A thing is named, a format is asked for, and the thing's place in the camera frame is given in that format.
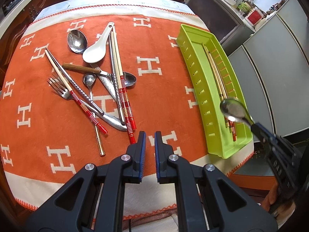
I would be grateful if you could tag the silver steel fork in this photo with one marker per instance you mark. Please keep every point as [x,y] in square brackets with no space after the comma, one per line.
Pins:
[62,91]

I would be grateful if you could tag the steel refrigerator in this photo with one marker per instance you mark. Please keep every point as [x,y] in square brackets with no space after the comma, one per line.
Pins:
[271,63]

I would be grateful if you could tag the large steel soup spoon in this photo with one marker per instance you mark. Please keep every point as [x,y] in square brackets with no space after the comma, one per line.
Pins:
[235,111]

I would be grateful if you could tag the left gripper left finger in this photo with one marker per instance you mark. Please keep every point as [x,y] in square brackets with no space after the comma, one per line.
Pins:
[137,152]

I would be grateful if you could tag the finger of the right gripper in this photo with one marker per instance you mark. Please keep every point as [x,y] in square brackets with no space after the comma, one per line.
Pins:
[265,137]

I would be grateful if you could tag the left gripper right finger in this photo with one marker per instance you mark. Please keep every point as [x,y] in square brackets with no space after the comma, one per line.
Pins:
[165,160]

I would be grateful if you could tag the cream chopstick red striped end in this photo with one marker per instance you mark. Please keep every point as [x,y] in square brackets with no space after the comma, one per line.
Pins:
[75,97]

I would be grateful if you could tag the white ceramic soup spoon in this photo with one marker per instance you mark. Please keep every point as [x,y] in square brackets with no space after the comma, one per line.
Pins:
[97,51]

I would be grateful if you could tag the green plastic utensil tray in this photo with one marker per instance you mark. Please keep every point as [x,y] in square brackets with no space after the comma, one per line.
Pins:
[218,137]

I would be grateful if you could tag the steel spoon round bowl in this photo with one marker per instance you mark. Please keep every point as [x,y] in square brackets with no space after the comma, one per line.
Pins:
[77,41]

